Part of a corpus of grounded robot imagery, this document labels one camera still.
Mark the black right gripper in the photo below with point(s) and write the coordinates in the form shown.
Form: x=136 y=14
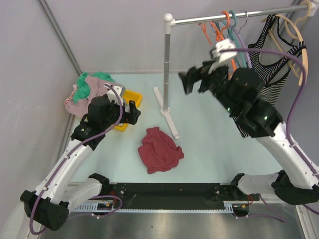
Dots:
x=191 y=75

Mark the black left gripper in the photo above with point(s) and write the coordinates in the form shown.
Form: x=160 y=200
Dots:
x=130 y=117

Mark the maroon tank top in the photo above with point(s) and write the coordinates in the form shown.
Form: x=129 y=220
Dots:
x=159 y=152

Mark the orange plastic hanger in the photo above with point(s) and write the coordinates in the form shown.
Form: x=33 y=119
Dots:
x=233 y=62

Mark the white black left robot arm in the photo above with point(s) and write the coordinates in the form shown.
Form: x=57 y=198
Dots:
x=49 y=204

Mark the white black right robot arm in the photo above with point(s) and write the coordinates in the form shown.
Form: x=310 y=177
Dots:
x=295 y=184

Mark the teal plastic hanger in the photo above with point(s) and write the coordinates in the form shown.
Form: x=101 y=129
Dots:
x=219 y=35

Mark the lilac plastic hanger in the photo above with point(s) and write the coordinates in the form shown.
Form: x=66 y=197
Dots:
x=233 y=34

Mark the black white striped tank top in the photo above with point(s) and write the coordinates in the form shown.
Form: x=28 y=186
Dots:
x=272 y=69

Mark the beige wooden hanger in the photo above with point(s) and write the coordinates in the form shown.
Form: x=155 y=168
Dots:
x=293 y=31

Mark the yellow plastic bin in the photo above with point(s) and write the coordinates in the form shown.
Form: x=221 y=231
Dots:
x=127 y=96

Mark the mauve pink garment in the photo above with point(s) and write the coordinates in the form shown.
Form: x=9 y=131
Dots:
x=96 y=88

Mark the green garment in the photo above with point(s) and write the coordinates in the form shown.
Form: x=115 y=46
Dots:
x=83 y=89

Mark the silver white clothes rack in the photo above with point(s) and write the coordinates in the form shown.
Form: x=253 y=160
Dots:
x=170 y=22

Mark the red white striped garment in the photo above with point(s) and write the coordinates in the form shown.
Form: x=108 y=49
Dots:
x=71 y=95

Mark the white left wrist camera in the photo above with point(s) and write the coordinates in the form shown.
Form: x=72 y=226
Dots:
x=115 y=93

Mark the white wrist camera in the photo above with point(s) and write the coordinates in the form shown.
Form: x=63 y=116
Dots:
x=115 y=93
x=222 y=54

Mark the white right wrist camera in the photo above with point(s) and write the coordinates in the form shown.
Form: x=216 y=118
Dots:
x=222 y=54

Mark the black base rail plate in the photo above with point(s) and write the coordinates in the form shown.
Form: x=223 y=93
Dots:
x=176 y=196

